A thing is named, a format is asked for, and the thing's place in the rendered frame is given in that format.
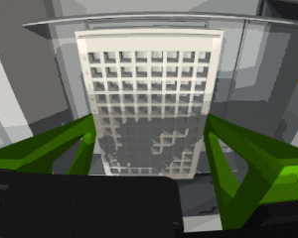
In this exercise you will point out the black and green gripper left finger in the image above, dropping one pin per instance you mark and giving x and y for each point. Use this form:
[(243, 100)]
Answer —
[(37, 154)]

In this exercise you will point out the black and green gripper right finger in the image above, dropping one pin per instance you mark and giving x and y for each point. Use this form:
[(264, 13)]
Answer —
[(272, 170)]

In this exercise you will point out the white multiwell plate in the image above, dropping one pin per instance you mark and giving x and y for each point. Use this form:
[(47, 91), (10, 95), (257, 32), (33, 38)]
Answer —
[(141, 54)]

